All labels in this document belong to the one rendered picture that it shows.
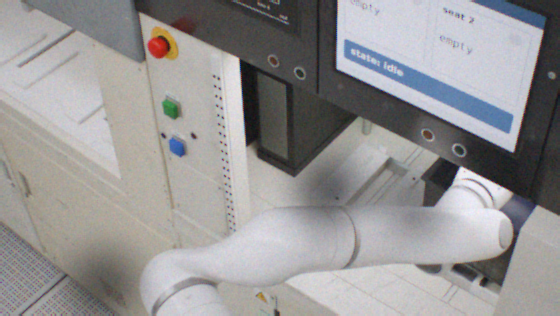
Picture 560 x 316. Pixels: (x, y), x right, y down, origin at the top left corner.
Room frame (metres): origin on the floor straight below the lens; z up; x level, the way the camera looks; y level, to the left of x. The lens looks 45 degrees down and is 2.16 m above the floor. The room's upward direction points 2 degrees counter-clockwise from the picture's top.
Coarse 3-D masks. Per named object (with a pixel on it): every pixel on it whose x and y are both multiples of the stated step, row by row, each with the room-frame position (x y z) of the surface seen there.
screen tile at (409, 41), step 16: (384, 0) 0.81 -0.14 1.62; (400, 0) 0.80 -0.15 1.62; (352, 16) 0.84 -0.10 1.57; (368, 16) 0.83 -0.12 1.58; (416, 16) 0.78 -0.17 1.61; (352, 32) 0.84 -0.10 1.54; (368, 32) 0.82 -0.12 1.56; (384, 32) 0.81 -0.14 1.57; (400, 32) 0.79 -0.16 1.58; (416, 32) 0.78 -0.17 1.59; (400, 48) 0.79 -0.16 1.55; (416, 48) 0.78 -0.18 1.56
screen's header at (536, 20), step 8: (472, 0) 0.73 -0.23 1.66; (480, 0) 0.73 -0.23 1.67; (488, 0) 0.72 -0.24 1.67; (496, 0) 0.72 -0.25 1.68; (504, 0) 0.71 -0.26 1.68; (496, 8) 0.72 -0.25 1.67; (504, 8) 0.71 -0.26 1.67; (512, 8) 0.70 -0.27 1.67; (520, 8) 0.70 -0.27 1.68; (512, 16) 0.70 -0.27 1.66; (520, 16) 0.70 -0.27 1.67; (528, 16) 0.69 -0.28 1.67; (536, 16) 0.68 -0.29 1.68; (536, 24) 0.68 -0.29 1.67; (544, 24) 0.68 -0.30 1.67
